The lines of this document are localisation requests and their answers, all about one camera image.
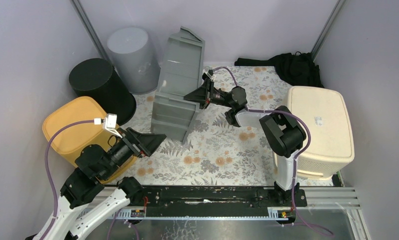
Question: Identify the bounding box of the floral patterned table mat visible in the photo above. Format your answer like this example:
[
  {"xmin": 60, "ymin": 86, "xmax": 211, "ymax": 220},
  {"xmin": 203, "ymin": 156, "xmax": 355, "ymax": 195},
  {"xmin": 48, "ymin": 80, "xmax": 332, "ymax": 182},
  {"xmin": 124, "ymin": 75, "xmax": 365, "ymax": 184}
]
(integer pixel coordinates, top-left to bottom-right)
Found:
[{"xmin": 123, "ymin": 66, "xmax": 290, "ymax": 186}]

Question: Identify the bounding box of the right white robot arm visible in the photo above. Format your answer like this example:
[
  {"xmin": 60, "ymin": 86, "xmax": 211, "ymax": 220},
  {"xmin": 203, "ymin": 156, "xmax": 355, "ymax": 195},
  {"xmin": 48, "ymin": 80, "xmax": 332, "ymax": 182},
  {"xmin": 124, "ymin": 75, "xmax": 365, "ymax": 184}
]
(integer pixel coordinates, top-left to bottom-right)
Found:
[{"xmin": 183, "ymin": 70, "xmax": 308, "ymax": 206}]

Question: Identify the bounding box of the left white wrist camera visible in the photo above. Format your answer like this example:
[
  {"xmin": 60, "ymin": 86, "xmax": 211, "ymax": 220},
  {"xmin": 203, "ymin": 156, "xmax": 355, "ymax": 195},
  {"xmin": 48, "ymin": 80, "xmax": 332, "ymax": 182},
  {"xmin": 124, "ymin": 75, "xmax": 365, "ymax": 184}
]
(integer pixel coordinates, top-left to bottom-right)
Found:
[{"xmin": 93, "ymin": 113, "xmax": 123, "ymax": 139}]

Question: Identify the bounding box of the large grey plastic bin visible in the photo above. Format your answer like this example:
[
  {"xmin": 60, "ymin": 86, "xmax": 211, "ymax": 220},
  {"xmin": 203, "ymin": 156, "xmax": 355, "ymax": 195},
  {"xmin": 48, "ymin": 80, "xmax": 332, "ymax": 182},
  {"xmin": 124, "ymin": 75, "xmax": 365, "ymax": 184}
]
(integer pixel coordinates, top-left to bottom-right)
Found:
[{"xmin": 106, "ymin": 27, "xmax": 160, "ymax": 95}]

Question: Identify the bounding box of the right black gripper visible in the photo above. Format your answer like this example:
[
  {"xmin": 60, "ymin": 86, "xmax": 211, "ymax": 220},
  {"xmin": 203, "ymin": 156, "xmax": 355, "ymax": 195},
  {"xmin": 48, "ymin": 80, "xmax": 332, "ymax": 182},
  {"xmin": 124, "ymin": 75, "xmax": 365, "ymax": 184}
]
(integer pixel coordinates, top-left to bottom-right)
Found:
[{"xmin": 182, "ymin": 78, "xmax": 233, "ymax": 110}]

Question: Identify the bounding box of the black cloth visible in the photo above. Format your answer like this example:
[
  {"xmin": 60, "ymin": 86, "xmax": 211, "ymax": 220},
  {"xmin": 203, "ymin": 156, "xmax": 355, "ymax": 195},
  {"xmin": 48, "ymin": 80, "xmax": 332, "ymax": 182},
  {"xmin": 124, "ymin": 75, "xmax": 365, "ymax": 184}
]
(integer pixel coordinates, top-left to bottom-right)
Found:
[{"xmin": 234, "ymin": 51, "xmax": 324, "ymax": 88}]

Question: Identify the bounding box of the aluminium cable duct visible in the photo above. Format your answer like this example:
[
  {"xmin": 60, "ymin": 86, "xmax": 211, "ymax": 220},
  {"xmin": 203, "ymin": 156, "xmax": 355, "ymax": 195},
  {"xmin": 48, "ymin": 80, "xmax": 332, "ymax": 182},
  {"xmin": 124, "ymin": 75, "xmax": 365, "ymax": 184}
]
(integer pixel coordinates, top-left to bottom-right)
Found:
[{"xmin": 109, "ymin": 207, "xmax": 292, "ymax": 223}]

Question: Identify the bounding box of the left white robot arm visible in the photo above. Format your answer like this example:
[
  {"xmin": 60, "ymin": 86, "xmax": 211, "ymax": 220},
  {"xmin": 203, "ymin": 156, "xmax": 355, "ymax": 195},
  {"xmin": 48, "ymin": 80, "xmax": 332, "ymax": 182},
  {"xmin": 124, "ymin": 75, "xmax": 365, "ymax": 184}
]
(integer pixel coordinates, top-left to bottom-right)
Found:
[{"xmin": 28, "ymin": 127, "xmax": 167, "ymax": 240}]

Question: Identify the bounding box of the black ribbed plastic bin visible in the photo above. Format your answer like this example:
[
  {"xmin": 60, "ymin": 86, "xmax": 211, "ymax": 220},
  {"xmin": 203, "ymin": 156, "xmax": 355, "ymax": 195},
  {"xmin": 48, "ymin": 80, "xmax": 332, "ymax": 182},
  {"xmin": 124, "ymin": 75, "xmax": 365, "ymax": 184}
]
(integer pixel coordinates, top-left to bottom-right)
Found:
[{"xmin": 68, "ymin": 58, "xmax": 137, "ymax": 126}]

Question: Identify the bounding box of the cream perforated plastic basket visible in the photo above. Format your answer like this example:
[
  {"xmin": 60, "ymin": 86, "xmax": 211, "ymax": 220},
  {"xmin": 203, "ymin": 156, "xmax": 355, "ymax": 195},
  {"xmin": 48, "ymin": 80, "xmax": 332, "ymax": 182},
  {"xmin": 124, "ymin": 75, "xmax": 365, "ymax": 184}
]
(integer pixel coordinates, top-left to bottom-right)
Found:
[{"xmin": 282, "ymin": 86, "xmax": 355, "ymax": 180}]

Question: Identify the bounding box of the grey plastic tray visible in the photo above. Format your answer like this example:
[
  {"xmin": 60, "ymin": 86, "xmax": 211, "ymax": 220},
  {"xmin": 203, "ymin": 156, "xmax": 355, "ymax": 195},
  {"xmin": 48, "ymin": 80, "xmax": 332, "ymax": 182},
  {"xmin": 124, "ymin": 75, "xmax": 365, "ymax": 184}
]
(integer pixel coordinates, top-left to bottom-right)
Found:
[{"xmin": 151, "ymin": 26, "xmax": 205, "ymax": 143}]

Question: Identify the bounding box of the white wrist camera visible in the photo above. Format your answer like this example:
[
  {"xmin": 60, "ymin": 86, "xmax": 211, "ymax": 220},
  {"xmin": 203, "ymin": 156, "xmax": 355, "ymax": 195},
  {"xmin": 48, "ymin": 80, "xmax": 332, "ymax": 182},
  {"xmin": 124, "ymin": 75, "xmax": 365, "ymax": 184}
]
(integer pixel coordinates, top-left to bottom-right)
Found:
[
  {"xmin": 93, "ymin": 113, "xmax": 123, "ymax": 139},
  {"xmin": 203, "ymin": 69, "xmax": 216, "ymax": 82}
]

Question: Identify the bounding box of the yellow perforated plastic basket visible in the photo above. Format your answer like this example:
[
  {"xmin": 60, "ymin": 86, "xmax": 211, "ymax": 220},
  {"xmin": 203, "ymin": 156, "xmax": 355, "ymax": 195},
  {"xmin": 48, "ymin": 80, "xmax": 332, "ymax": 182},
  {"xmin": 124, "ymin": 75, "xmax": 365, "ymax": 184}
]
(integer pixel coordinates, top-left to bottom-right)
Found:
[{"xmin": 42, "ymin": 96, "xmax": 138, "ymax": 185}]

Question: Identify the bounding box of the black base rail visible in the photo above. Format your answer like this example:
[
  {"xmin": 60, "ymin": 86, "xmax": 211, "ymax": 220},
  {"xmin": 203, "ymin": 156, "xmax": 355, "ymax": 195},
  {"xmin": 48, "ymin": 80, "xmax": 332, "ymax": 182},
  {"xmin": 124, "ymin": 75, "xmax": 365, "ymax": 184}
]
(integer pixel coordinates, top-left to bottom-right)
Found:
[{"xmin": 124, "ymin": 185, "xmax": 308, "ymax": 216}]

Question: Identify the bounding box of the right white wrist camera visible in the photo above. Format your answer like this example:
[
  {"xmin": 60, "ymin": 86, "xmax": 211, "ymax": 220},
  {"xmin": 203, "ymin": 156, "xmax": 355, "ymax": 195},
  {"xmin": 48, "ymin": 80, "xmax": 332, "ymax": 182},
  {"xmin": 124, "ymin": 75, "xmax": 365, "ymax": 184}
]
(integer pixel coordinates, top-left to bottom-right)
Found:
[{"xmin": 203, "ymin": 69, "xmax": 216, "ymax": 82}]

